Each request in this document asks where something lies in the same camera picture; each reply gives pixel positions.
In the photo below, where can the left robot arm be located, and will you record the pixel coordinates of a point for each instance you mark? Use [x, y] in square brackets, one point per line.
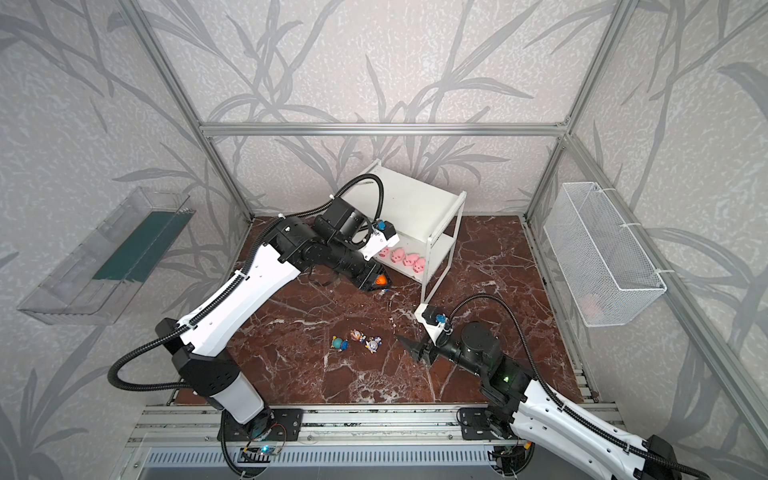
[197, 342]

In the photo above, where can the pink toy in basket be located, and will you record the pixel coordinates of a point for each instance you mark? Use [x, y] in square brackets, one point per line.
[592, 309]

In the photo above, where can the white wire mesh basket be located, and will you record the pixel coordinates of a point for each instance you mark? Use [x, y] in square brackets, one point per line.
[598, 253]

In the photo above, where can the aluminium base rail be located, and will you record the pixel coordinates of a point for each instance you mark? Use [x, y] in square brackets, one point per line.
[320, 425]

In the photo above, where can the white two-tier shelf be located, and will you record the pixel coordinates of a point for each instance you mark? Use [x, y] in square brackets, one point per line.
[427, 219]

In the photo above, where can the clear plastic wall bin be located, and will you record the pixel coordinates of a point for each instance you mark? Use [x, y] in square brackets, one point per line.
[95, 283]

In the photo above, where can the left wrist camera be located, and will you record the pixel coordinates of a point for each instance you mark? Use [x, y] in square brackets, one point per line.
[383, 236]

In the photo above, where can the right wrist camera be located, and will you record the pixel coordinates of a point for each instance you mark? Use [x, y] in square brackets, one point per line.
[435, 322]

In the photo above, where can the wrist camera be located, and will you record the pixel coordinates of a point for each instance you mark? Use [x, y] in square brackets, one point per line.
[435, 322]
[383, 236]

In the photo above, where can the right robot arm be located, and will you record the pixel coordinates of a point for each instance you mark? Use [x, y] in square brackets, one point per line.
[520, 406]

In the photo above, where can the white hooded Doraemon figure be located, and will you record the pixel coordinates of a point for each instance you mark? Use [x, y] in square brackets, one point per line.
[372, 344]

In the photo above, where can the lion mane Doraemon figure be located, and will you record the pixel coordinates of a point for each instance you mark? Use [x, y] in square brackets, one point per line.
[357, 336]

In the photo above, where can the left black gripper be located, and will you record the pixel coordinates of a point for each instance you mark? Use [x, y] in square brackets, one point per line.
[365, 274]

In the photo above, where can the teal hooded Doraemon figure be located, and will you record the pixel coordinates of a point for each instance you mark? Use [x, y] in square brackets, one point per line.
[339, 344]

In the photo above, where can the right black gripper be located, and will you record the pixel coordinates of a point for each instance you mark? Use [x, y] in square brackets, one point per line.
[428, 347]

